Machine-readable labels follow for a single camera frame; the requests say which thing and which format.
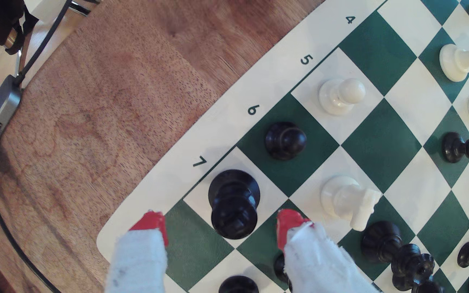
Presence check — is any thick black USB cable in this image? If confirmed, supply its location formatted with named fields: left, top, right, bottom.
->
left=0, top=146, right=62, bottom=293

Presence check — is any black chess king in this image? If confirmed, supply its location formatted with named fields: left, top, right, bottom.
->
left=208, top=169, right=261, bottom=240

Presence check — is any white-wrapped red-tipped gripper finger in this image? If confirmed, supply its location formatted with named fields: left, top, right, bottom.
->
left=276, top=208, right=382, bottom=293
left=104, top=210, right=169, bottom=293

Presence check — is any black hub lead cable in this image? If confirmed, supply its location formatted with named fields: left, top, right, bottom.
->
left=12, top=0, right=74, bottom=86

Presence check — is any grey USB hub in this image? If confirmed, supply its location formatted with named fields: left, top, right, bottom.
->
left=0, top=74, right=23, bottom=149

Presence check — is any green and white chess mat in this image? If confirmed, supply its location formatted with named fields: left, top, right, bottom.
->
left=96, top=0, right=469, bottom=293

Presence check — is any black chess queen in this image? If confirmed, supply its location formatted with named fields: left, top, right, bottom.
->
left=361, top=221, right=435, bottom=281

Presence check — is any white chess knight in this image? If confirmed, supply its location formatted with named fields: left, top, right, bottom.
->
left=320, top=175, right=382, bottom=232

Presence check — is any tall white chess piece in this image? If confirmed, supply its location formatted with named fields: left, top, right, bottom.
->
left=439, top=37, right=469, bottom=83

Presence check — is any silver metal bracket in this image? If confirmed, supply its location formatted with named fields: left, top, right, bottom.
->
left=68, top=0, right=102, bottom=17

